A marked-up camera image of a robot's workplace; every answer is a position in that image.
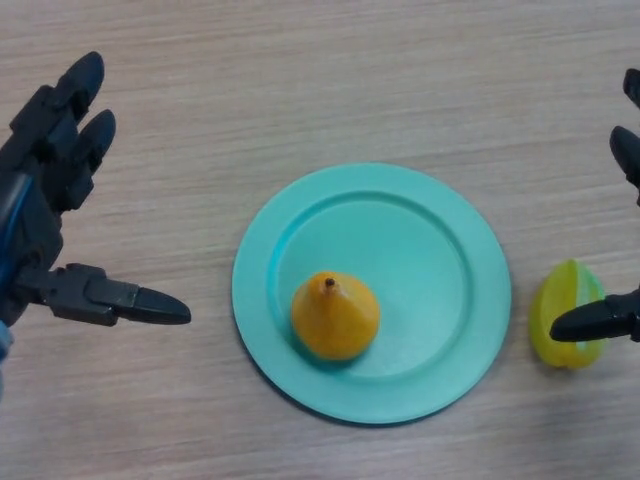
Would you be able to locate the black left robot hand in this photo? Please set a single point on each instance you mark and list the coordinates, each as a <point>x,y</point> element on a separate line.
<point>30,200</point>

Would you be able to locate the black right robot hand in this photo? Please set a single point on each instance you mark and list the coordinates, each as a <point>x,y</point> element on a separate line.
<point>585,325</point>

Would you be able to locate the yellow pear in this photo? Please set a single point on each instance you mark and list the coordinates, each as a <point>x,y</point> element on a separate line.
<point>335,320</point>

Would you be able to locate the green round plate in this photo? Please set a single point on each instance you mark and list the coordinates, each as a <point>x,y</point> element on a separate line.
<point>425,260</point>

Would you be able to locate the yellow-green starfruit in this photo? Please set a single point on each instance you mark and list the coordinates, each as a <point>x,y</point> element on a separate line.
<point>555,295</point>

